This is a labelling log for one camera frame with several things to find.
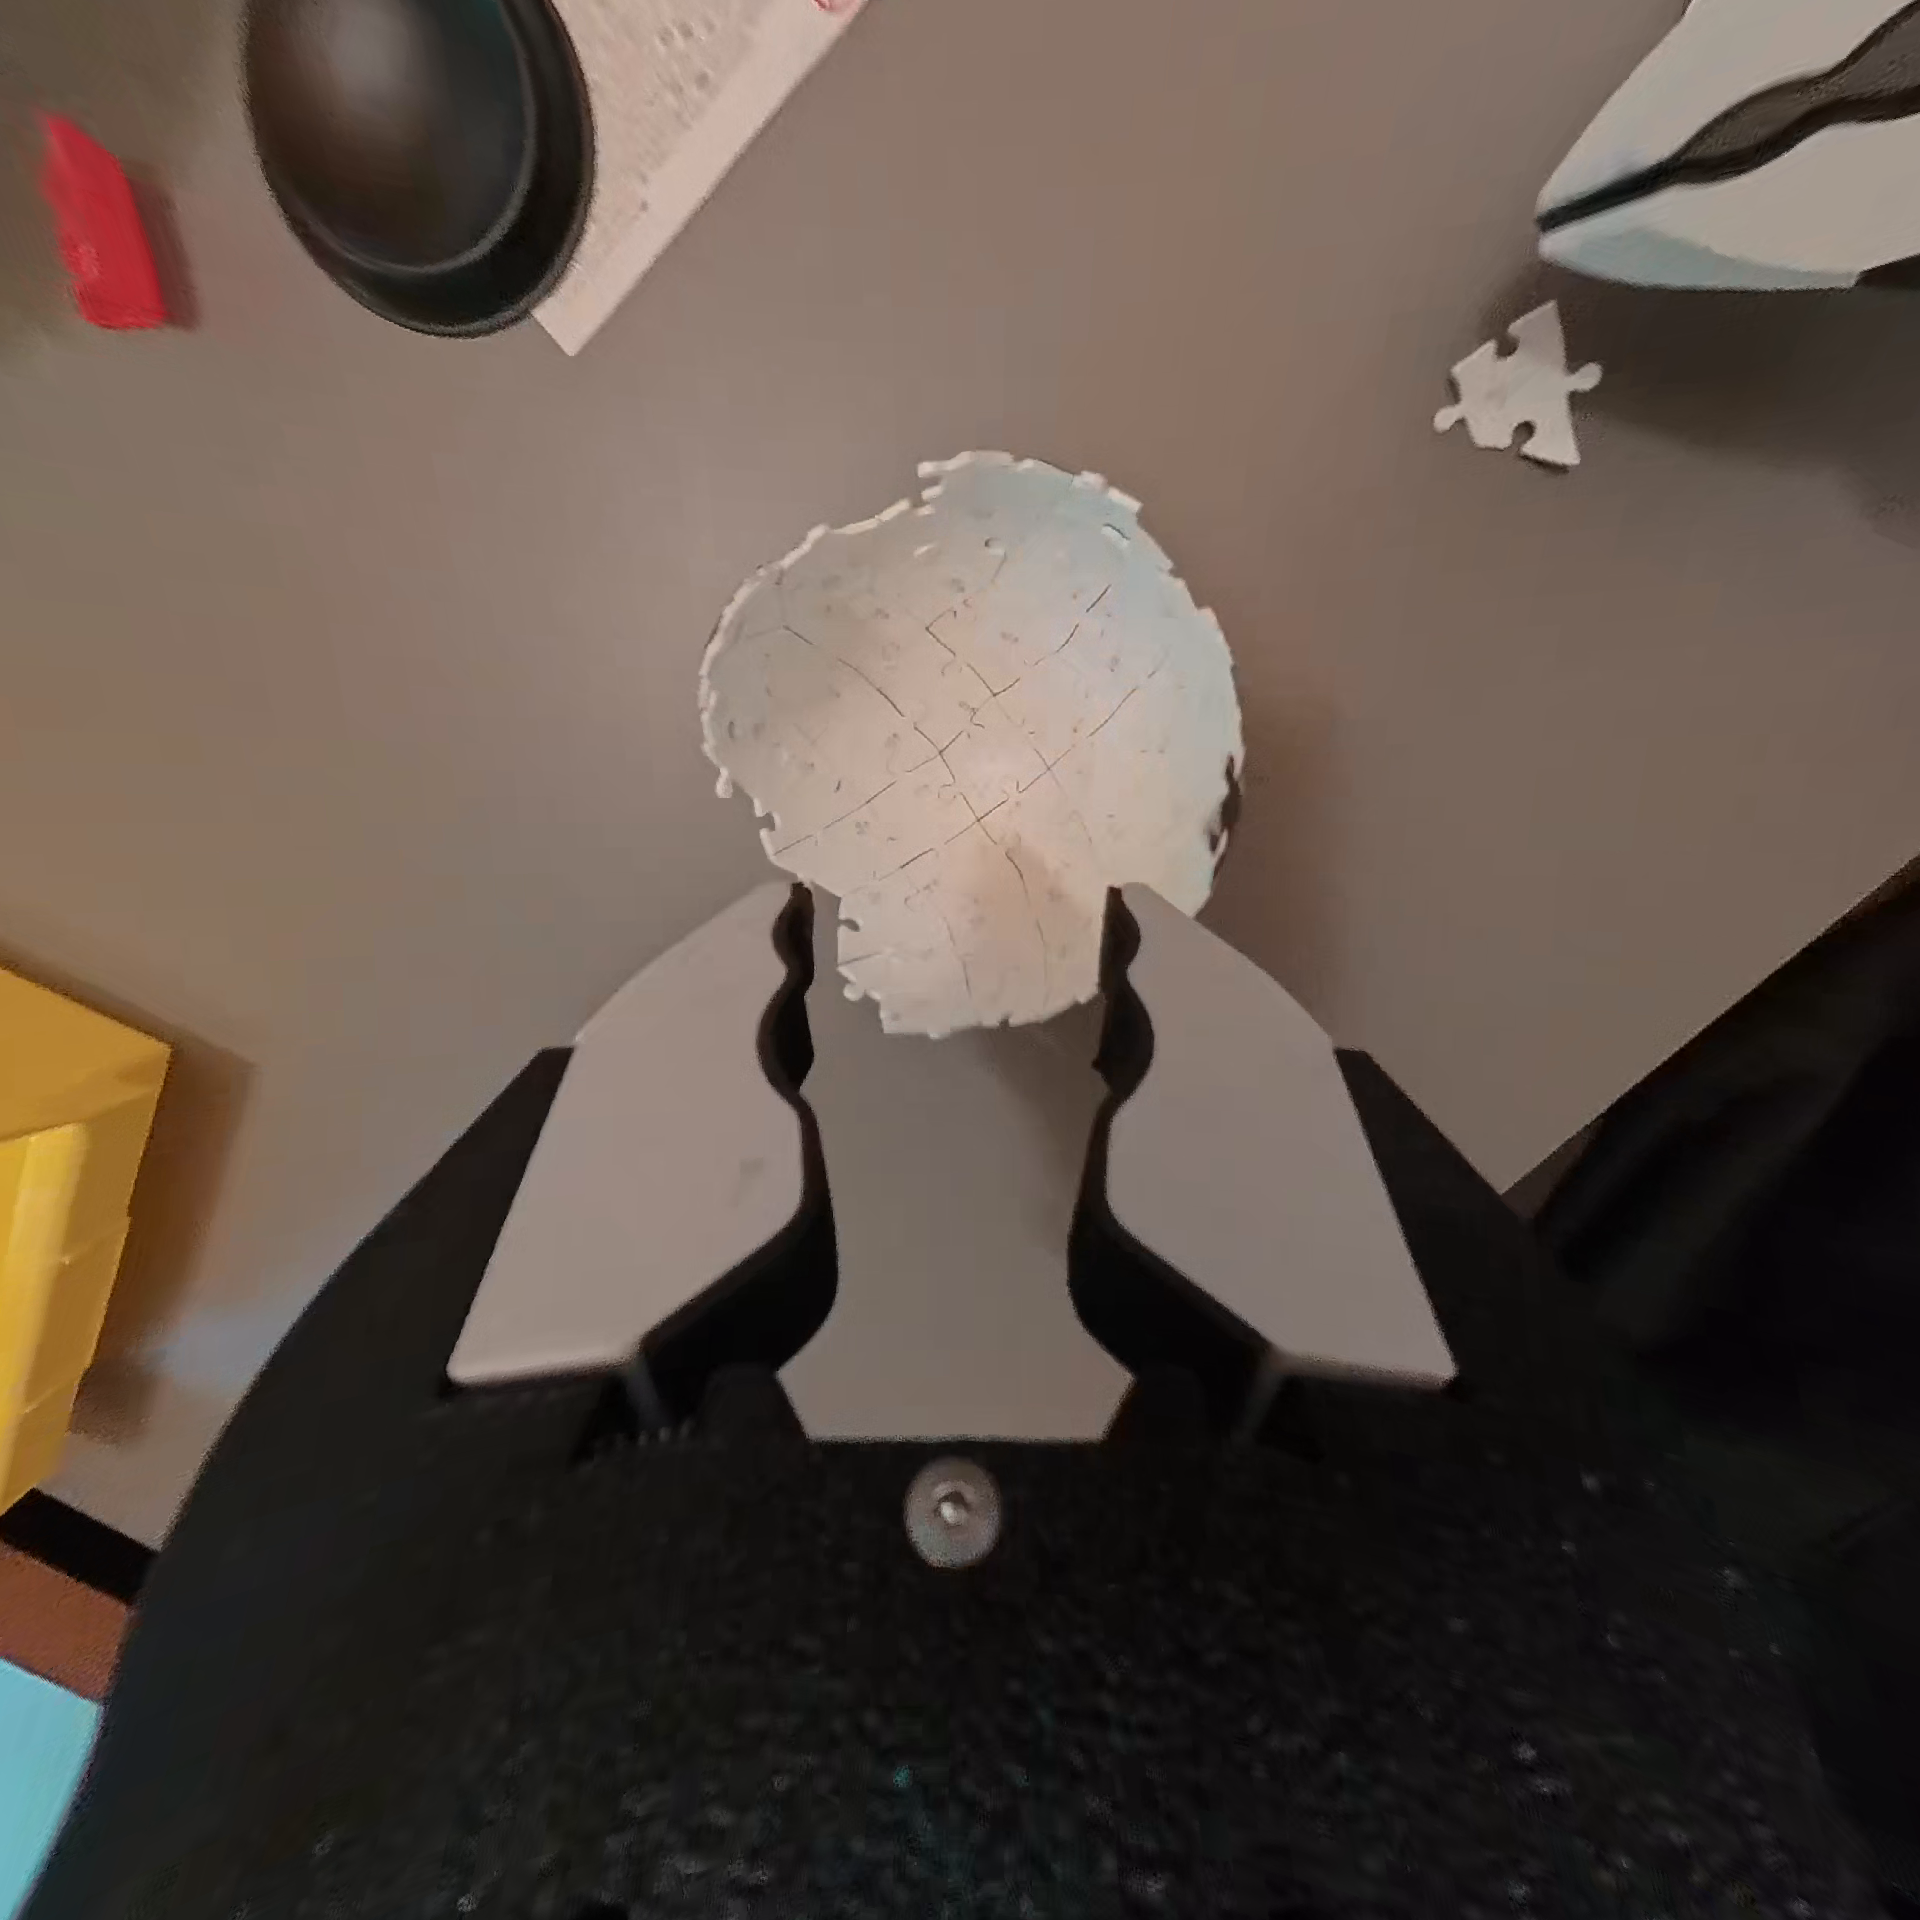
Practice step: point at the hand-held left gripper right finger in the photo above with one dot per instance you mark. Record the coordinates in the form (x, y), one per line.
(1276, 1185)

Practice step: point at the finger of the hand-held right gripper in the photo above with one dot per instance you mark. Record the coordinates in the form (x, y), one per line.
(1771, 210)
(1694, 76)

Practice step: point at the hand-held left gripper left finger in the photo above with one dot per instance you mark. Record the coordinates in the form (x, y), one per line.
(646, 1185)

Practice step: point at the white puzzle piece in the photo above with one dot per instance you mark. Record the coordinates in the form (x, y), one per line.
(1524, 393)

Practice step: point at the partly built puzzle ball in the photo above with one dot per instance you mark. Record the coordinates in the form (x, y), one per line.
(975, 751)

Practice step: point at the white instruction leaflet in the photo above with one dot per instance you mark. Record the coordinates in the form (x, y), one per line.
(676, 148)

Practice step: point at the black ball stand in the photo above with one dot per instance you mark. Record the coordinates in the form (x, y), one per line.
(405, 148)

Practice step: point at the person's dark clothing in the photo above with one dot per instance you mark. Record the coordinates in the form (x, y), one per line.
(1771, 1200)

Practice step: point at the yellow storage bin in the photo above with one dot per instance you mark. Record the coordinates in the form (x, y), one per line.
(61, 1200)

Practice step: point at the light blue object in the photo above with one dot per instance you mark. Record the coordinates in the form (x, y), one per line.
(37, 1770)

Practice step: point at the red plastic clip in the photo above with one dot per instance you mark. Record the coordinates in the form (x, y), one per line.
(107, 224)

